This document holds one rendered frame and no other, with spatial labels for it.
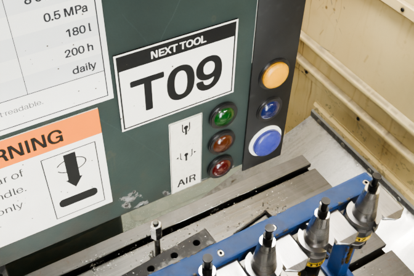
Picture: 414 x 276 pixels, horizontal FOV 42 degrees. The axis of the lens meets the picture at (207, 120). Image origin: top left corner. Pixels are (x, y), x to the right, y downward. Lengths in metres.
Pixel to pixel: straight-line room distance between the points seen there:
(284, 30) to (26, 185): 0.23
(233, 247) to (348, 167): 0.76
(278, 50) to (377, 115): 1.09
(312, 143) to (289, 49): 1.26
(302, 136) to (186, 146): 1.28
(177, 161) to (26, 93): 0.16
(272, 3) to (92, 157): 0.18
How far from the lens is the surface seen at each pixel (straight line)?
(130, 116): 0.41
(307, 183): 1.50
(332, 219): 1.03
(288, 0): 0.43
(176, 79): 0.41
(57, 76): 0.36
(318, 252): 0.98
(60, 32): 0.35
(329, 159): 1.67
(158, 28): 0.37
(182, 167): 0.48
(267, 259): 0.90
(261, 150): 0.51
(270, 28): 0.43
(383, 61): 1.45
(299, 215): 1.01
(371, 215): 1.03
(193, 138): 0.46
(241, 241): 0.96
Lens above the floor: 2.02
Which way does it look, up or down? 43 degrees down
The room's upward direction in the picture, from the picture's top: 2 degrees clockwise
